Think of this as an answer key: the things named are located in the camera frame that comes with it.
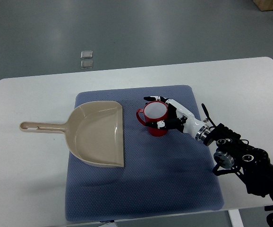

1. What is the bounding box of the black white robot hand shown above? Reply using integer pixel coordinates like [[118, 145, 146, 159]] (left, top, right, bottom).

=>
[[144, 96, 211, 140]]

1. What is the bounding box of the red cup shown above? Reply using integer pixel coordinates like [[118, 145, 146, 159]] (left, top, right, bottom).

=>
[[136, 101, 168, 126]]

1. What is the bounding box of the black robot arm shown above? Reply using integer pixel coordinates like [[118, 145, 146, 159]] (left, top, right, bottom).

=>
[[201, 123, 273, 227]]

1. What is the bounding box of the beige plastic dustpan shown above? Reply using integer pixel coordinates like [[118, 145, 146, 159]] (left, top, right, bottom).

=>
[[19, 101, 125, 167]]

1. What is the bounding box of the blue textured mat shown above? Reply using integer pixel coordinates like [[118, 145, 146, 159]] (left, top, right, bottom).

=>
[[65, 85, 224, 222]]

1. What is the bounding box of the white table leg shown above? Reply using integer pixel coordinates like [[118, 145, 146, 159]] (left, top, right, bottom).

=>
[[228, 209, 244, 227]]

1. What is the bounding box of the upper metal floor plate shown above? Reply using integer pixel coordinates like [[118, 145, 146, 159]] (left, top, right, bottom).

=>
[[80, 50, 93, 59]]

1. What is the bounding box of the wooden box corner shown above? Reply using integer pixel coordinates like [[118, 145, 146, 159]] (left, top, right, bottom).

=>
[[253, 0, 273, 11]]

